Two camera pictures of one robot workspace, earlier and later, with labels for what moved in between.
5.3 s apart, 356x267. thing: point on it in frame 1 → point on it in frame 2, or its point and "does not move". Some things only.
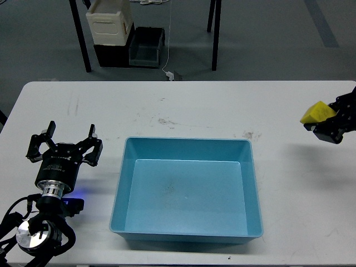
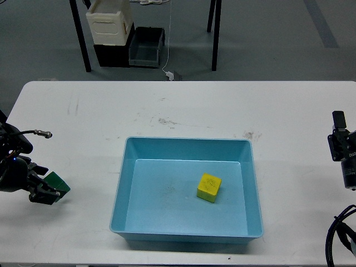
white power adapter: [170, 75] does not move
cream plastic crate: [110, 21] does not move
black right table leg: [216, 34] does not move
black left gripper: [62, 162] → [14, 176]
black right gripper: [332, 129] → [337, 142]
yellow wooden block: [318, 112] → [208, 187]
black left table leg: [82, 43] does not move
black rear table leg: [212, 5] does not move
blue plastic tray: [186, 189] does not move
